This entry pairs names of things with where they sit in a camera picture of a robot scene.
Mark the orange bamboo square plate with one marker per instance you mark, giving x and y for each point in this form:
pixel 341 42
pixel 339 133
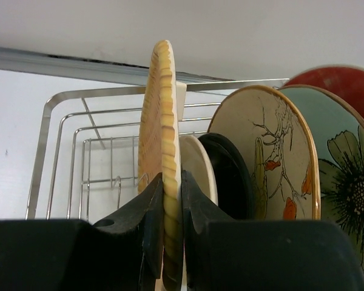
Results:
pixel 159 152

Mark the beige bird pattern plate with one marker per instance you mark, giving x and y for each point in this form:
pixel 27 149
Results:
pixel 278 149

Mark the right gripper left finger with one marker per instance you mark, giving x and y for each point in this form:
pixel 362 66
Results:
pixel 122 251

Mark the wire dish rack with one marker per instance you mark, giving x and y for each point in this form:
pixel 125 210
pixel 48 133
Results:
pixel 86 162

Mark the black round plate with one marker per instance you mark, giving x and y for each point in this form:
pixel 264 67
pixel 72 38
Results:
pixel 234 186

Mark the red and blue floral plate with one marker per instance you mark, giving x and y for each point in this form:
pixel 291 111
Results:
pixel 345 81

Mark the cream plate with black spot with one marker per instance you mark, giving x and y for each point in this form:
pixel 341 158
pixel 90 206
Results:
pixel 194 159

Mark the teal flower plate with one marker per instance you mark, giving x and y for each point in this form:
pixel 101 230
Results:
pixel 338 133

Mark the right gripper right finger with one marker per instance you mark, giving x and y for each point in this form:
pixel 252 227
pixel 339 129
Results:
pixel 223 253

